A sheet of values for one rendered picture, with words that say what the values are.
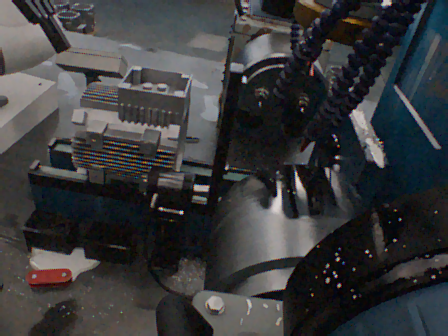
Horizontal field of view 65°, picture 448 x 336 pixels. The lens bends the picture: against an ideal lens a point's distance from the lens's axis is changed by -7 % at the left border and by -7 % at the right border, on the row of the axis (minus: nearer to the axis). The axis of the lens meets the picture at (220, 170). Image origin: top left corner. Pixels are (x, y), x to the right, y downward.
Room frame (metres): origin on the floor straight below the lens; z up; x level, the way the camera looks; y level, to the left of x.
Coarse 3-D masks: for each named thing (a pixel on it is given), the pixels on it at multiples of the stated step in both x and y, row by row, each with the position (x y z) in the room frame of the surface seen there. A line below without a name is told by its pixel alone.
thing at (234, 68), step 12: (240, 72) 0.48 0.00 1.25; (228, 84) 0.48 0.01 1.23; (240, 84) 0.48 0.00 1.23; (228, 96) 0.48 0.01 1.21; (228, 108) 0.48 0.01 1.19; (228, 120) 0.48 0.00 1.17; (228, 132) 0.48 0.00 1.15; (216, 144) 0.48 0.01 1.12; (228, 144) 0.48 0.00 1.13; (216, 156) 0.48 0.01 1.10; (216, 168) 0.48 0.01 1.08; (228, 168) 0.49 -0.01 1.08; (216, 180) 0.48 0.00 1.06; (204, 192) 0.49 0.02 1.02; (216, 192) 0.48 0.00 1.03; (216, 204) 0.48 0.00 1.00
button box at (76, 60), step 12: (72, 48) 0.85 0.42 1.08; (60, 60) 0.83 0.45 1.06; (72, 60) 0.84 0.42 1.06; (84, 60) 0.84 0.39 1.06; (96, 60) 0.84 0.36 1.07; (108, 60) 0.85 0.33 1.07; (120, 60) 0.85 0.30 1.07; (96, 72) 0.85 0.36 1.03; (108, 72) 0.84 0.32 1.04; (120, 72) 0.85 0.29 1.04
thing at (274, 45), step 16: (256, 48) 0.92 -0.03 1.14; (272, 48) 0.89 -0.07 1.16; (288, 48) 0.89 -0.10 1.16; (256, 64) 0.85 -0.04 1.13; (272, 64) 0.85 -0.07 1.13; (256, 80) 0.84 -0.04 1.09; (272, 80) 0.84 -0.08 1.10; (320, 80) 0.84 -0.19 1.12; (240, 96) 0.84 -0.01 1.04; (256, 96) 0.82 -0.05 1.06; (304, 96) 0.83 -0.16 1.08; (320, 96) 0.85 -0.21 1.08; (240, 112) 0.84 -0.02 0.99; (256, 112) 0.84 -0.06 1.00; (272, 112) 0.84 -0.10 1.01; (288, 112) 0.84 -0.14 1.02; (256, 128) 0.84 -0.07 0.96; (272, 128) 0.84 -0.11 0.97; (288, 128) 0.84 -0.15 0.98; (304, 128) 0.85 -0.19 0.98
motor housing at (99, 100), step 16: (96, 96) 0.60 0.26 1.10; (112, 96) 0.61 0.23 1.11; (96, 112) 0.58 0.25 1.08; (112, 112) 0.59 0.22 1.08; (80, 128) 0.55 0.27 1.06; (112, 128) 0.56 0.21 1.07; (128, 128) 0.57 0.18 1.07; (144, 128) 0.57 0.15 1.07; (160, 128) 0.58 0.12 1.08; (80, 144) 0.54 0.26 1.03; (112, 144) 0.54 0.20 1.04; (128, 144) 0.54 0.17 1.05; (160, 144) 0.56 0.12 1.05; (176, 144) 0.56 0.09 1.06; (80, 160) 0.53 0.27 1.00; (96, 160) 0.53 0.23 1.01; (112, 160) 0.53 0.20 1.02; (128, 160) 0.54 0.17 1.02; (144, 160) 0.54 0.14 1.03; (160, 160) 0.54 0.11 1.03; (176, 160) 0.55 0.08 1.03; (112, 176) 0.54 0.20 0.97; (128, 176) 0.54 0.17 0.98; (144, 176) 0.54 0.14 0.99
